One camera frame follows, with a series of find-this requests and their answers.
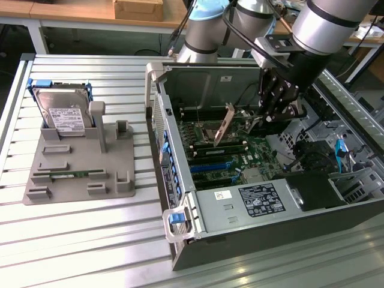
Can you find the grey power supply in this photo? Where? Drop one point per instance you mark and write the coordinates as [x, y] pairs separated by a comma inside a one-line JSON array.
[[216, 216]]

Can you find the wooden desk with white frame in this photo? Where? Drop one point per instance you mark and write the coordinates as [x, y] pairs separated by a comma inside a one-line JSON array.
[[18, 9]]

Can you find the blue expansion slot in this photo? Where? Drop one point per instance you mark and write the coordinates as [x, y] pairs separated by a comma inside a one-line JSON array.
[[208, 167]]

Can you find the CPU socket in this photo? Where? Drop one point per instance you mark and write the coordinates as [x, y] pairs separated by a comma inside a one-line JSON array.
[[208, 132]]

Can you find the green motherboard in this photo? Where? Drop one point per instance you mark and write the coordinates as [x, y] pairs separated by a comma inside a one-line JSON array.
[[258, 153]]

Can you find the blue card retention latch row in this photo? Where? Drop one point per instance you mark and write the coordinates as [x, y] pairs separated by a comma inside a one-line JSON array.
[[166, 147]]

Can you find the black RAM slot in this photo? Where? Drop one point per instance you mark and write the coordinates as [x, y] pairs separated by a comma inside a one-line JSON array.
[[207, 117], [204, 110]]

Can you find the flat white box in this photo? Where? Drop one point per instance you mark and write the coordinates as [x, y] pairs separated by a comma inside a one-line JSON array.
[[372, 32]]

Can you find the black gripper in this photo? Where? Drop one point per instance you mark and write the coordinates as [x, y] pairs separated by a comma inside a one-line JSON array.
[[306, 72]]

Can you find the graphics card with metal bracket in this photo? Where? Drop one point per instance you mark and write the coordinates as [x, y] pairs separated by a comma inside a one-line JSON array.
[[225, 123]]

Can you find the green loose RAM stick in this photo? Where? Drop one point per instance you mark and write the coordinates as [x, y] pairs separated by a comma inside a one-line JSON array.
[[72, 174]]

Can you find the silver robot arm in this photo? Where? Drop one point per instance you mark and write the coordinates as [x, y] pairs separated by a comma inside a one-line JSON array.
[[324, 24]]

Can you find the black plastic cover block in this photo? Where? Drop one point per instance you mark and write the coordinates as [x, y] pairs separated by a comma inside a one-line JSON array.
[[315, 192]]

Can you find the hard disk drive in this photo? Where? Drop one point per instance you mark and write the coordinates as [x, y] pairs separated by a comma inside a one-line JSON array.
[[30, 85]]

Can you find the blue case latch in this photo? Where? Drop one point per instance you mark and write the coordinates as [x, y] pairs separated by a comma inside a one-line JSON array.
[[176, 217]]

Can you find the silver hard disk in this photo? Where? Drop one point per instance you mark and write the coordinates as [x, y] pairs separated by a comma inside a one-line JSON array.
[[66, 120]]

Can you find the thin metal locking lever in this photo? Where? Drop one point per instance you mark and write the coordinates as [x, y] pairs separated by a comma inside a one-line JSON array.
[[198, 114]]

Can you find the grey metal disk bay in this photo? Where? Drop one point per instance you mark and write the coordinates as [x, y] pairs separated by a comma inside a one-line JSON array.
[[364, 175], [285, 144]]

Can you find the black expansion slot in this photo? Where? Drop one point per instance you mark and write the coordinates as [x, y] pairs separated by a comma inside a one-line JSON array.
[[207, 160]]

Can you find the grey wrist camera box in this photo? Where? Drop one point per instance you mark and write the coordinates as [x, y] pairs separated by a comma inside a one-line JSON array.
[[279, 43]]

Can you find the open grey PC case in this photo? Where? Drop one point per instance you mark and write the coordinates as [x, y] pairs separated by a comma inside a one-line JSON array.
[[300, 234]]

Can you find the grey plastic parts rack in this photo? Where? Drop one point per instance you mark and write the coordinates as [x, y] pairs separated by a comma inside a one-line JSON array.
[[78, 168]]

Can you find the brown cardboard box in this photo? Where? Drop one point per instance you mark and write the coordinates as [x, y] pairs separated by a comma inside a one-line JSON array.
[[138, 10]]

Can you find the installed black RAM stick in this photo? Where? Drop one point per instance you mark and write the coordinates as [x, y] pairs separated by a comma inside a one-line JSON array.
[[231, 147], [214, 152]]

